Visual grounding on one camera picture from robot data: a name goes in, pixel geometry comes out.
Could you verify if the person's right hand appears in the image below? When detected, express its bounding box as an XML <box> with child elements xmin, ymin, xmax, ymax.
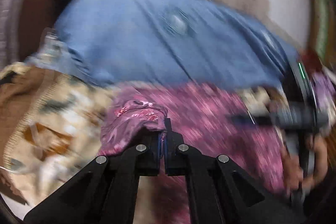
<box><xmin>281</xmin><ymin>134</ymin><xmax>328</xmax><ymax>194</ymax></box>

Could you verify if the dark red cloth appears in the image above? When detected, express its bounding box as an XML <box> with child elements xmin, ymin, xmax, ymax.
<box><xmin>301</xmin><ymin>49</ymin><xmax>323</xmax><ymax>75</ymax></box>

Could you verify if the brown wooden headboard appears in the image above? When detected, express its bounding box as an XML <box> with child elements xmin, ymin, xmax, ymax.
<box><xmin>1</xmin><ymin>0</ymin><xmax>56</xmax><ymax>68</ymax></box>

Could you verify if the cream brown leaf blanket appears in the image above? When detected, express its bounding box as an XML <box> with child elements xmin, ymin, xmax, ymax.
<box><xmin>1</xmin><ymin>63</ymin><xmax>118</xmax><ymax>206</ymax></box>

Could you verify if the purple pink floral cloth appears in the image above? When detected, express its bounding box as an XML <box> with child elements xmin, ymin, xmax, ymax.
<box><xmin>99</xmin><ymin>82</ymin><xmax>295</xmax><ymax>223</ymax></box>

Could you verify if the wooden framed mirror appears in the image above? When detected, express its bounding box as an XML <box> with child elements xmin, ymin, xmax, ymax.
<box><xmin>308</xmin><ymin>0</ymin><xmax>335</xmax><ymax>66</ymax></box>

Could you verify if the blue plaid pillow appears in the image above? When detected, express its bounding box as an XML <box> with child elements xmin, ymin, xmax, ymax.
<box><xmin>29</xmin><ymin>0</ymin><xmax>298</xmax><ymax>90</ymax></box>

